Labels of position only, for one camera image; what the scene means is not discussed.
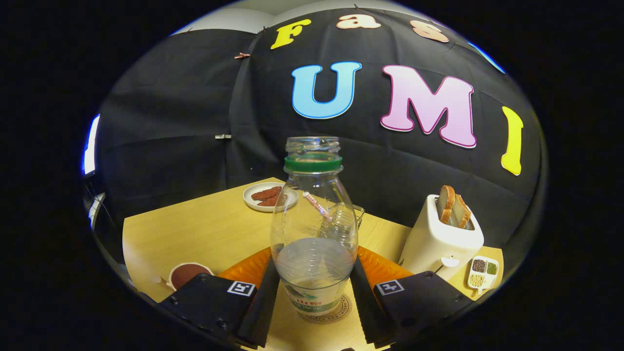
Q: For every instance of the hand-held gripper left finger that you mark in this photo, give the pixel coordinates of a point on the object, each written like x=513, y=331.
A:
x=265, y=312

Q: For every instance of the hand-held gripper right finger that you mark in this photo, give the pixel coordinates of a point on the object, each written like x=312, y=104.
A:
x=365, y=312

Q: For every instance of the round wooden coaster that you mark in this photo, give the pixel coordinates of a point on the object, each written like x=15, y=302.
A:
x=342, y=312

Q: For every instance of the clear plastic juice bottle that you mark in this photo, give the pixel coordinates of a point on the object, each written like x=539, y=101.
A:
x=314, y=263

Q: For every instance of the white toaster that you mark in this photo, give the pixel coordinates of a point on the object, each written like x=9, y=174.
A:
x=429, y=248

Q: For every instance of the wooden table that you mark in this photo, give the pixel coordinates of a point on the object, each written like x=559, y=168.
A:
x=195, y=229

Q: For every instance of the brown meat slice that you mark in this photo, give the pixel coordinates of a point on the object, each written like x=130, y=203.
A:
x=265, y=193
x=268, y=202

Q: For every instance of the white round plate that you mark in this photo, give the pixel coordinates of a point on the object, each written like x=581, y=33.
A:
x=249, y=201

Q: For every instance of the red striped straw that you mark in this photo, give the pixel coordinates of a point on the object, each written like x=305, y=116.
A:
x=314, y=204

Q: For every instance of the white divided snack tray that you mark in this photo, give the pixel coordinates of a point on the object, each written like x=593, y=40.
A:
x=482, y=274

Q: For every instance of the bread slice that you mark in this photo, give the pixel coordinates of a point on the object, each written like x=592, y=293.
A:
x=463, y=212
x=445, y=202

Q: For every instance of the black backdrop cloth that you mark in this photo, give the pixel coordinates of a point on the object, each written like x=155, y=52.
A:
x=170, y=122

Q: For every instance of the copper clip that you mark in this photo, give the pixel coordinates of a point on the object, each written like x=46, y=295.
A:
x=241, y=55

